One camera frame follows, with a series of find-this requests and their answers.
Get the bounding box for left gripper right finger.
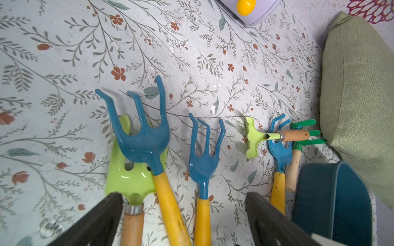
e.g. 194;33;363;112
245;192;319;246

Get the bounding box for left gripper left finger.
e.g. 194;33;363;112
50;193;124;246

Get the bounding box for light green trowel wooden handle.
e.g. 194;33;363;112
104;113;168;246

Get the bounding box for teal plastic storage box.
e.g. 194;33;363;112
292;161;372;246

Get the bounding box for dark green rake wooden handle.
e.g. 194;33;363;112
285;119;327;193

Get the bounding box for small blue rake yellow handle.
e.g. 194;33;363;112
268;114;292;215

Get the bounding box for light green rake wooden handle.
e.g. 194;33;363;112
246;117;310;159

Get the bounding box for purple toy toaster box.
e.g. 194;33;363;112
215;0;282;26

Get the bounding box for green square pillow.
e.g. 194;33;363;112
320;12;394;208

